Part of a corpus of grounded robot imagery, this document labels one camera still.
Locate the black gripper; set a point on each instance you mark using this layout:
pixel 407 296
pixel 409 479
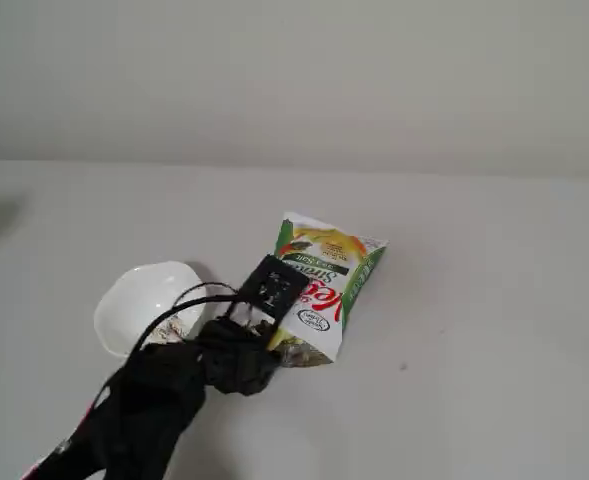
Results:
pixel 248 369

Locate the white ceramic bowl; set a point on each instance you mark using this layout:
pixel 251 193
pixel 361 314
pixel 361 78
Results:
pixel 134 300

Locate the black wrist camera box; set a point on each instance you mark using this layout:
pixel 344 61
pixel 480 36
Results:
pixel 270 292

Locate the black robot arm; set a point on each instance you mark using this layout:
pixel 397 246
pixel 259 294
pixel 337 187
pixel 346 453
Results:
pixel 139 400

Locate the green white veggie straw packet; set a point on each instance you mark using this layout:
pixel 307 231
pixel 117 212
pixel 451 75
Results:
pixel 334 280

